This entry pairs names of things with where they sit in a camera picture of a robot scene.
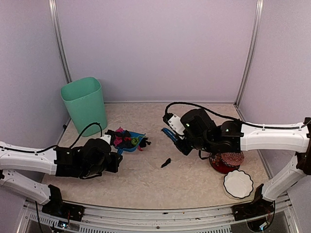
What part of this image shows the teal plastic waste bin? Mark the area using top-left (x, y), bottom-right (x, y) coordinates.
top-left (61, 77), bottom-right (107, 137)

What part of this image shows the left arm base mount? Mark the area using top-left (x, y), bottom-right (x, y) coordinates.
top-left (42, 184), bottom-right (85, 222)

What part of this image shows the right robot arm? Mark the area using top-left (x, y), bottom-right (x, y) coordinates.
top-left (169, 108), bottom-right (311, 216)

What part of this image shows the blue hand brush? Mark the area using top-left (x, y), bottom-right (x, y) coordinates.
top-left (161, 128), bottom-right (181, 143)

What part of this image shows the red floral bowl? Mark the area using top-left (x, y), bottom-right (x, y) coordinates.
top-left (209, 153), bottom-right (240, 174)

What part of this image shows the white scalloped bowl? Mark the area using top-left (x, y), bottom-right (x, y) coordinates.
top-left (223, 170), bottom-right (254, 200)

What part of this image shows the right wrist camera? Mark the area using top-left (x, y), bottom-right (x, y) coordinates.
top-left (163, 113), bottom-right (185, 137)

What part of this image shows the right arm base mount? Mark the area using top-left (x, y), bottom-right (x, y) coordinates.
top-left (231, 184), bottom-right (276, 221)

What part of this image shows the pink patterned bowl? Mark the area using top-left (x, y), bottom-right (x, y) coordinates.
top-left (221, 152), bottom-right (244, 167)

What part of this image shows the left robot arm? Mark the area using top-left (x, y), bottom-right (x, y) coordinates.
top-left (0, 136), bottom-right (123, 216)

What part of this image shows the blue dustpan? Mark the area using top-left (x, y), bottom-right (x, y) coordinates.
top-left (113, 130), bottom-right (148, 154)

